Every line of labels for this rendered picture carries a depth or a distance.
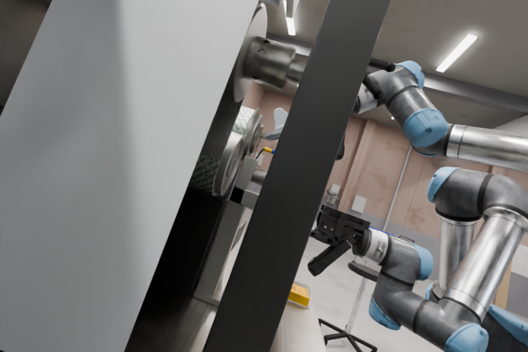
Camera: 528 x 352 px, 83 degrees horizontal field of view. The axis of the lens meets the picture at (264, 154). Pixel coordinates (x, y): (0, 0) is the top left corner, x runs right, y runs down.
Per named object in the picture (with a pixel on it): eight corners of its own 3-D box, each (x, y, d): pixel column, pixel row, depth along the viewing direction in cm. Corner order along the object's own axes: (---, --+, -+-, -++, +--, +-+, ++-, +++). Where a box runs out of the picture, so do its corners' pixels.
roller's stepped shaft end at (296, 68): (326, 89, 42) (333, 68, 42) (285, 75, 42) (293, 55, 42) (322, 96, 45) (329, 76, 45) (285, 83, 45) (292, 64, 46)
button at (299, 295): (306, 307, 76) (309, 298, 76) (280, 297, 76) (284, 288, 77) (304, 297, 83) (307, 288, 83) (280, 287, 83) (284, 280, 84)
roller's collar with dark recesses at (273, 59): (282, 82, 40) (298, 40, 41) (241, 68, 41) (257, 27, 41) (281, 96, 47) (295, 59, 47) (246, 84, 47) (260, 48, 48)
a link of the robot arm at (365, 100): (370, 111, 70) (382, 101, 62) (352, 118, 70) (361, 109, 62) (357, 82, 71) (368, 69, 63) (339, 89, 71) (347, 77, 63)
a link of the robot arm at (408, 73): (432, 76, 60) (410, 50, 65) (382, 95, 61) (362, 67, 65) (422, 100, 67) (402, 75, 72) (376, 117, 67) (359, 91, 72)
